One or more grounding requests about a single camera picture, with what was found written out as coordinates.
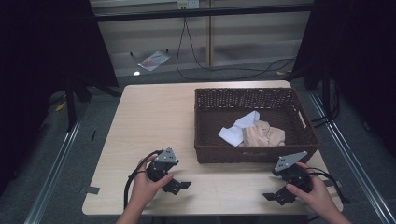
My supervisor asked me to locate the black horizontal bar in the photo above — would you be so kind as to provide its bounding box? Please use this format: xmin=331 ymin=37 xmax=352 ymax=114
xmin=92 ymin=3 xmax=315 ymax=23

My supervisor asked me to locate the brown woven basket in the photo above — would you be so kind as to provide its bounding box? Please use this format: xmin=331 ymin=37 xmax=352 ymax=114
xmin=193 ymin=87 xmax=321 ymax=165

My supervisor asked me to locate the grey tape strip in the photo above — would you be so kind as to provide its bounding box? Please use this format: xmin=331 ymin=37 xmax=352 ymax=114
xmin=80 ymin=185 xmax=101 ymax=196

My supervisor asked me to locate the long black floor cable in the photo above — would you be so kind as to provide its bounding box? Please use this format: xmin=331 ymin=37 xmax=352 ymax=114
xmin=175 ymin=17 xmax=297 ymax=81

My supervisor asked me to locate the black curtain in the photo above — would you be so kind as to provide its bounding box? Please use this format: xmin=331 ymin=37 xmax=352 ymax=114
xmin=0 ymin=0 xmax=120 ymax=197
xmin=290 ymin=0 xmax=396 ymax=157

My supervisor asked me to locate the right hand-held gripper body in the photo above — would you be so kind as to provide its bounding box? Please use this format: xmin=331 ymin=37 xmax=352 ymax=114
xmin=272 ymin=150 xmax=313 ymax=193

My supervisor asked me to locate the person's right hand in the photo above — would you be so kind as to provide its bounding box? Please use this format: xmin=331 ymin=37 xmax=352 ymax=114
xmin=285 ymin=161 xmax=336 ymax=217

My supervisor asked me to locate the white cloth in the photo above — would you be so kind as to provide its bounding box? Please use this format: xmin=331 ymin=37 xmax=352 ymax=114
xmin=218 ymin=110 xmax=262 ymax=147

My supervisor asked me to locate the beige cloth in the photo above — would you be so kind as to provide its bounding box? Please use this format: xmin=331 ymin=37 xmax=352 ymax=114
xmin=238 ymin=119 xmax=287 ymax=147

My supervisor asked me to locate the person's left hand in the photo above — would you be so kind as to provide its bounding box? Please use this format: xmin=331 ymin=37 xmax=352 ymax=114
xmin=128 ymin=154 xmax=175 ymax=210

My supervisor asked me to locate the black metal stand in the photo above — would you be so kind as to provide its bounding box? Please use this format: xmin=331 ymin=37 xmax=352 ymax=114
xmin=64 ymin=73 xmax=92 ymax=133
xmin=311 ymin=69 xmax=342 ymax=129

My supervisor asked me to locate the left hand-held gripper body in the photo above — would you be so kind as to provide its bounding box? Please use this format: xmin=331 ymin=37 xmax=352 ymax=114
xmin=146 ymin=147 xmax=180 ymax=183

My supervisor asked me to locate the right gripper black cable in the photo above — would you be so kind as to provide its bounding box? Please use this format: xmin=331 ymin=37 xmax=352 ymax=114
xmin=305 ymin=167 xmax=350 ymax=205

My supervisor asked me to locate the white wall socket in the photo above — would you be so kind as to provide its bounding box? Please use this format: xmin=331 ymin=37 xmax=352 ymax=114
xmin=177 ymin=0 xmax=201 ymax=10

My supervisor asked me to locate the clear plastic bag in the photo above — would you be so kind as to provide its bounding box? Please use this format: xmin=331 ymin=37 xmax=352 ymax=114
xmin=137 ymin=50 xmax=172 ymax=73

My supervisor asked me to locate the aluminium floor rail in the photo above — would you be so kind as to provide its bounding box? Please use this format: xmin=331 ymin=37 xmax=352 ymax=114
xmin=307 ymin=89 xmax=396 ymax=224
xmin=23 ymin=102 xmax=89 ymax=224

